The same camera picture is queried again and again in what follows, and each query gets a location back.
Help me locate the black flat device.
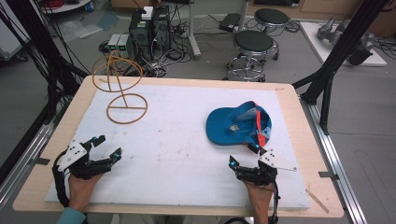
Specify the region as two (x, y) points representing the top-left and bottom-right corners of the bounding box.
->
(218, 12), (243, 33)

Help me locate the black computer tower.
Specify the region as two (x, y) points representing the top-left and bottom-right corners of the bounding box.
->
(151, 5), (172, 52)
(128, 8), (154, 63)

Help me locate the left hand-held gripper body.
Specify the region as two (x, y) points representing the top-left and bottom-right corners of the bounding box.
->
(56, 139), (112, 181)

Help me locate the grey equipment case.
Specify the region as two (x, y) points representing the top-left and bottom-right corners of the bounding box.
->
(0, 0), (31, 63)

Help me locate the round white table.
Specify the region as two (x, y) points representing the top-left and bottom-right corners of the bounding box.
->
(39, 0), (93, 14)

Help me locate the white box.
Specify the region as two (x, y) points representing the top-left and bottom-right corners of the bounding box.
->
(141, 6), (154, 21)

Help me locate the aluminium rail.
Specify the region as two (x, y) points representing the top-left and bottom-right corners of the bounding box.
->
(299, 97), (370, 224)
(0, 119), (59, 213)

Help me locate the wooden wire hat stand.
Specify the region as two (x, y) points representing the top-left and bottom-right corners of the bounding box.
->
(92, 50), (149, 126)

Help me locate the grey table leg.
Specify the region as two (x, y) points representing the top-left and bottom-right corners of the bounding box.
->
(186, 0), (203, 61)

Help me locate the small black round stool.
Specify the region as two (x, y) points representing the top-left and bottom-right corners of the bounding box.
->
(253, 7), (291, 35)

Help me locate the thin wooden stick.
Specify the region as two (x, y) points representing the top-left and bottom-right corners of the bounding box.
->
(305, 189), (331, 215)

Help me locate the tangle of floor cables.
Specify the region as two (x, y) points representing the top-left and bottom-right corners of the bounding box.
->
(97, 6), (200, 78)

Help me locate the person's left hand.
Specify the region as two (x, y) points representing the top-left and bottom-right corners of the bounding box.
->
(67, 172), (106, 213)

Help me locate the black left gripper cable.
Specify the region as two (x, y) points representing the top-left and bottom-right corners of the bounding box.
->
(51, 154), (72, 209)

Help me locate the person's right hand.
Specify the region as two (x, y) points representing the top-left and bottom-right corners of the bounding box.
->
(243, 180), (276, 217)

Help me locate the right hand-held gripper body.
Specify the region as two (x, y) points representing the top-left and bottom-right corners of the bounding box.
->
(234, 148), (299, 187)

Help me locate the small grey power unit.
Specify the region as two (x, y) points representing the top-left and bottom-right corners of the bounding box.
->
(117, 34), (133, 58)
(106, 33), (121, 53)

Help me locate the white platform board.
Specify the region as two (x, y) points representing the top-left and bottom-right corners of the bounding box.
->
(299, 21), (389, 68)

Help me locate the blue baseball cap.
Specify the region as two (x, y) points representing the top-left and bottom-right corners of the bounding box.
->
(205, 100), (273, 148)

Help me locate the white foam mat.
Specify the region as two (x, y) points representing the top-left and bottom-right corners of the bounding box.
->
(44, 82), (311, 210)

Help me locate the large black round stool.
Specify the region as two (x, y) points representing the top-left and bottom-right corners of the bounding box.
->
(223, 29), (280, 83)

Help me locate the black metal frame post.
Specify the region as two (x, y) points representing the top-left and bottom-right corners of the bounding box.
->
(0, 0), (92, 185)
(291, 0), (392, 136)

